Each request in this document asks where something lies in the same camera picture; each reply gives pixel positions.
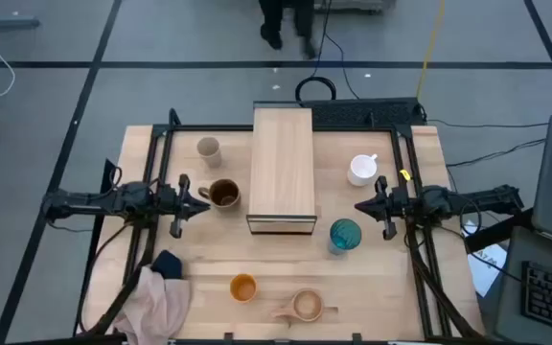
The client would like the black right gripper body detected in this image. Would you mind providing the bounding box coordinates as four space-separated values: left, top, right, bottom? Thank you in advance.
375 174 410 242

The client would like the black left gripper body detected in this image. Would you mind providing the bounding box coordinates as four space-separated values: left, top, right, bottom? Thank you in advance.
153 173 196 240

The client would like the olive brown ceramic mug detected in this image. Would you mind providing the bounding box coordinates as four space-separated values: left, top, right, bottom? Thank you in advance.
197 178 242 211

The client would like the white ceramic mug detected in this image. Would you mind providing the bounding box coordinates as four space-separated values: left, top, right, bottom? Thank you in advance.
346 152 380 188

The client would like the teal ribbed glass tumbler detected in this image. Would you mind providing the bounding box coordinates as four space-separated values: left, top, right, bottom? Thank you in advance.
327 218 363 257

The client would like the beige ribbed cup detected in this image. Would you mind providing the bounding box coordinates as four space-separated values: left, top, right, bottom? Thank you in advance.
195 136 223 170

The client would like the orange plastic cup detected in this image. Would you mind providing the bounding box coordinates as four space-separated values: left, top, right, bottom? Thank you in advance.
229 273 259 304

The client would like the wooden cup with handle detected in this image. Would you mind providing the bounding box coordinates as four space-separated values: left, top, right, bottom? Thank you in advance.
270 287 326 324

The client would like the dark blue cloth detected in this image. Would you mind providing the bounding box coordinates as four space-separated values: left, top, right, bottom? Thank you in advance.
149 248 184 282

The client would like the black perforated metal box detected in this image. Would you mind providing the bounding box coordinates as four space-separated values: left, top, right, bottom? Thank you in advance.
254 97 426 128

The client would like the pink cloth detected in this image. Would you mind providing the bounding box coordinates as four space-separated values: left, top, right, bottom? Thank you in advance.
112 265 194 345

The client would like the white paper sheet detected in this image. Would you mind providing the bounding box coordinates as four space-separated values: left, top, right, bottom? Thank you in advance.
461 219 510 298

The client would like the grey side desk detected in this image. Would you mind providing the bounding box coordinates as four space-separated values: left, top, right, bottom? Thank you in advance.
491 224 552 345

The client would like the person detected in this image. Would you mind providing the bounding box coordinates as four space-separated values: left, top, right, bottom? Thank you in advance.
258 0 319 61

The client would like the grey cart base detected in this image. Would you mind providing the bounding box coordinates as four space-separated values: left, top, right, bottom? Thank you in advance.
313 0 397 14

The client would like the grey table foot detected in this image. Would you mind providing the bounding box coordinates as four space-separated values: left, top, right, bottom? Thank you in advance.
0 0 41 29

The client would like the black aluminium table frame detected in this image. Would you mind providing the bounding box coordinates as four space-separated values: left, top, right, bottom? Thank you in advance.
72 107 486 345

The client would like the wooden shelf with black frame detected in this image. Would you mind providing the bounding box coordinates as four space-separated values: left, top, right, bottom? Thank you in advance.
245 107 319 236

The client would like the thin black floor cable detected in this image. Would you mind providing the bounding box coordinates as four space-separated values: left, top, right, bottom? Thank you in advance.
445 137 547 169
424 117 551 130

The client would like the black coiled floor cable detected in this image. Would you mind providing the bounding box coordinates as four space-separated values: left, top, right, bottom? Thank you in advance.
294 9 361 104

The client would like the yellow floor cable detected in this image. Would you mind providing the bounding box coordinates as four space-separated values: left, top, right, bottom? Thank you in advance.
415 0 448 102

